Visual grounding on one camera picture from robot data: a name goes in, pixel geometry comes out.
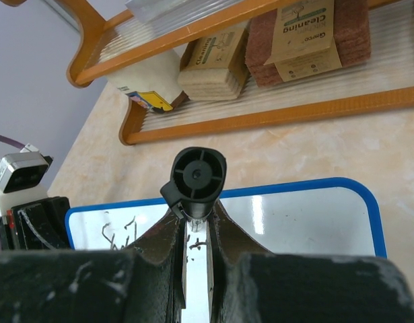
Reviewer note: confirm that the brown sponge stack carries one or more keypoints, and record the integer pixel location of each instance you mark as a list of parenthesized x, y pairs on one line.
[(307, 38)]

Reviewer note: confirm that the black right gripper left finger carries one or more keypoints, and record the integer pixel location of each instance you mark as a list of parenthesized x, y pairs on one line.
[(140, 283)]

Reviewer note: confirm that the blue framed whiteboard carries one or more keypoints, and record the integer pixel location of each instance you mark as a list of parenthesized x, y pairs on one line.
[(322, 216)]

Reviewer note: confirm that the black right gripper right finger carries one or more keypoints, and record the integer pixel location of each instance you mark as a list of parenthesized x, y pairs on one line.
[(248, 283)]

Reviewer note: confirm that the orange wooden shelf rack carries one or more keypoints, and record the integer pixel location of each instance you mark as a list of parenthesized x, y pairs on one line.
[(384, 82)]

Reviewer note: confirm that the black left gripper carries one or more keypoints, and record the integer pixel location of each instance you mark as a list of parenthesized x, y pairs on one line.
[(39, 225)]

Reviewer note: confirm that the white bag lower shelf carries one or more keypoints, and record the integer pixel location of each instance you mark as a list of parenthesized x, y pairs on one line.
[(152, 83)]

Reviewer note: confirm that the beige sponge stack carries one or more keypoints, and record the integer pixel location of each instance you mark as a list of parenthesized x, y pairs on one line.
[(213, 67)]

